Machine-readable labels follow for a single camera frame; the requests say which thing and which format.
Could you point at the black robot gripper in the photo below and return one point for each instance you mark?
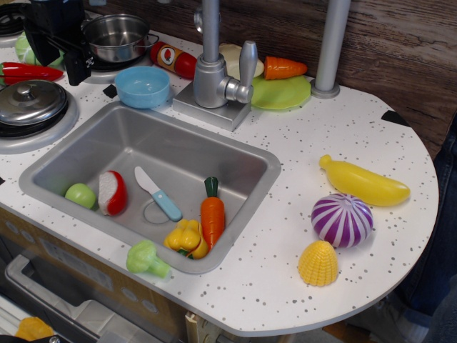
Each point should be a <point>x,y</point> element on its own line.
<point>54,27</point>

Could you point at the green toy broccoli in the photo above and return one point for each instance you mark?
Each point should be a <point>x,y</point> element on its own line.
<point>142,258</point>

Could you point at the blue plastic bowl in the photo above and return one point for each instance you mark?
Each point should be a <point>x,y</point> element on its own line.
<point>142,87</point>

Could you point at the cream plastic bowl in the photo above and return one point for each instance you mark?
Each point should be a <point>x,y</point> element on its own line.
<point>231,54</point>

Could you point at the silver steel pot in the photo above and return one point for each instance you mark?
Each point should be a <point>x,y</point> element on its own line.
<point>118,38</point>

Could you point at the green toy cabbage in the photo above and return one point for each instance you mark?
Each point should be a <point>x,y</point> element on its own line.
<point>26,55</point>

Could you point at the steel pot lid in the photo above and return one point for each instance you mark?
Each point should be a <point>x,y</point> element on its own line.
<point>31,102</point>

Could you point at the red toy chili pepper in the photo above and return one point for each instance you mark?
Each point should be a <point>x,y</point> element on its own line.
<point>15,72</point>

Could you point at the black coil burner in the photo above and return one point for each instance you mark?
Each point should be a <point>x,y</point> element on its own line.
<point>12,25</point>

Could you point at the red ketchup bottle toy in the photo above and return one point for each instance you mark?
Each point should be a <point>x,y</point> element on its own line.
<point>173,59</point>

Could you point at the front stove burner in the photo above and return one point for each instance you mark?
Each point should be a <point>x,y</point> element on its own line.
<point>21,139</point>

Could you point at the silver sink basin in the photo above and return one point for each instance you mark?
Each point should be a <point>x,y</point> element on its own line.
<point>178,157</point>

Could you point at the green toy apple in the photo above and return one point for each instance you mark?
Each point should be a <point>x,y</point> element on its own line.
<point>81,194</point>

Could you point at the red white toy apple slice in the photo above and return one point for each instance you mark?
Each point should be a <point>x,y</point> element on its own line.
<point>113,196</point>

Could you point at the silver toy faucet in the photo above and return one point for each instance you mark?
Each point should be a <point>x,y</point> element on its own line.
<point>215,97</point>

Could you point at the orange toy carrot half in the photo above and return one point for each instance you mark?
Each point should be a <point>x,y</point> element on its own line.
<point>281,68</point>

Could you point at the yellow toy bell pepper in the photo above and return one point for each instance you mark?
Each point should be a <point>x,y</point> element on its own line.
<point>187,239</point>

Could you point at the green plastic plate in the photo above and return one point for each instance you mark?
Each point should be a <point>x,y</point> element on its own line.
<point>280,94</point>

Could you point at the grey vertical pole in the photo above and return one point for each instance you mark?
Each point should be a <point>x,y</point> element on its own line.
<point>325,86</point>

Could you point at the yellow toy on floor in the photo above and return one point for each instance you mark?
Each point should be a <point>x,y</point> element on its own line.
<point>32,328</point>

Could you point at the yellow toy banana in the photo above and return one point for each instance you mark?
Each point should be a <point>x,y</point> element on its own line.
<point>370,187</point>

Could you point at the purple striped toy onion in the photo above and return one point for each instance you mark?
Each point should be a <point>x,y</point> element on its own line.
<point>342,220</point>

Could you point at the yellow toy corn piece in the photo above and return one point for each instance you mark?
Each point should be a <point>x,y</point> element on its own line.
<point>318,264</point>

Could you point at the blue handled toy knife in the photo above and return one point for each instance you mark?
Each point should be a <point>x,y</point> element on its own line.
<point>157,194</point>

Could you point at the oven door handle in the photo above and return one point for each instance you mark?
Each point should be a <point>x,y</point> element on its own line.
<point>49,293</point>

